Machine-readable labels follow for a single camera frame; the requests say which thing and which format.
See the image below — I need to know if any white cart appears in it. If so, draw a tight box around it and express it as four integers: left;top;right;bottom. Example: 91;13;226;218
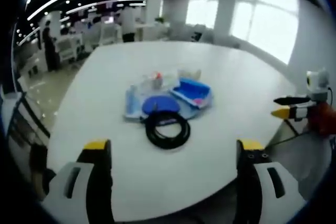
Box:
56;34;82;63

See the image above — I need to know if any white table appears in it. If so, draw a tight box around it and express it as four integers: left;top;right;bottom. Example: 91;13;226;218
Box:
46;40;297;221

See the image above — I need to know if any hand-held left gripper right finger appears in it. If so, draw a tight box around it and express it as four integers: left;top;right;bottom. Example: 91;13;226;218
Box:
232;138;307;224

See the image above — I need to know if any blue plastic tray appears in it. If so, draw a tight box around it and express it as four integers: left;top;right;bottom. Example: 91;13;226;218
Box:
169;77;213;109

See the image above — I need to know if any round blue lid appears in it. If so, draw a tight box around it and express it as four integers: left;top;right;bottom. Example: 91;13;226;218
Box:
141;95;180;116

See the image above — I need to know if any light blue packet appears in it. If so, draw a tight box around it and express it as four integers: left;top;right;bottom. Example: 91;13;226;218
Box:
123;84;148;121

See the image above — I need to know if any black cable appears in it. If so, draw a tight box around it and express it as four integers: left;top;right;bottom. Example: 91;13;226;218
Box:
145;111;191;150

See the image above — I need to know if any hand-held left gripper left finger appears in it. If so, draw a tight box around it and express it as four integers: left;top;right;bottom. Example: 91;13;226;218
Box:
41;138;115;224

